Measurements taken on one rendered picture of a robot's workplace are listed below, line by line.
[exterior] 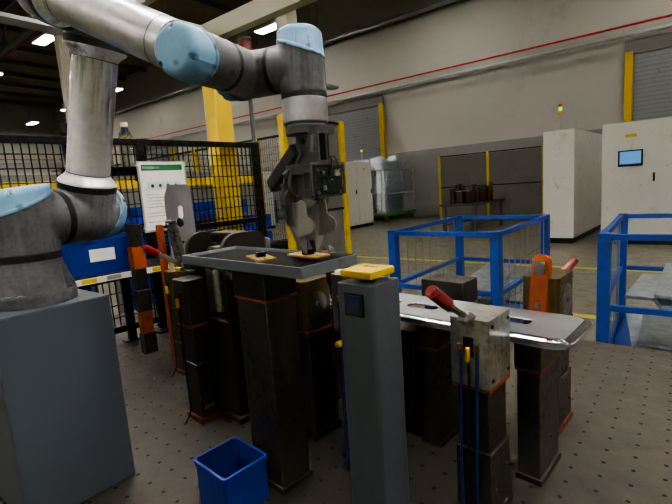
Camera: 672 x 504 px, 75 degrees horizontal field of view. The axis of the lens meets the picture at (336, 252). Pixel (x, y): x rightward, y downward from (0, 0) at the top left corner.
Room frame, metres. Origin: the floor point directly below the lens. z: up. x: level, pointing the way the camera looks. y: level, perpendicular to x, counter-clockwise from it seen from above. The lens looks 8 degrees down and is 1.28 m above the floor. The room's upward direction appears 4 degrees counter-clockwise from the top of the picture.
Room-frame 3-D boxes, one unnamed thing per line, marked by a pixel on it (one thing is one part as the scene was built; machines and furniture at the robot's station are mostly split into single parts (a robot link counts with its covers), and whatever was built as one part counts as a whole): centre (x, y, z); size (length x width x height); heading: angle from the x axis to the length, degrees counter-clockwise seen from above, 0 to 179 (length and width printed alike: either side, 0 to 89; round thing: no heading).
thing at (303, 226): (0.74, 0.05, 1.22); 0.06 x 0.03 x 0.09; 39
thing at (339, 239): (4.65, 0.14, 1.00); 1.04 x 0.14 x 2.00; 142
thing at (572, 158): (8.80, -4.82, 1.22); 2.40 x 0.54 x 2.45; 138
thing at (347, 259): (0.84, 0.14, 1.16); 0.37 x 0.14 x 0.02; 47
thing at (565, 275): (0.98, -0.48, 0.88); 0.14 x 0.09 x 0.36; 137
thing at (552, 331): (1.23, 0.06, 1.00); 1.38 x 0.22 x 0.02; 47
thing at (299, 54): (0.76, 0.04, 1.49); 0.09 x 0.08 x 0.11; 66
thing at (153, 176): (2.01, 0.76, 1.30); 0.23 x 0.02 x 0.31; 137
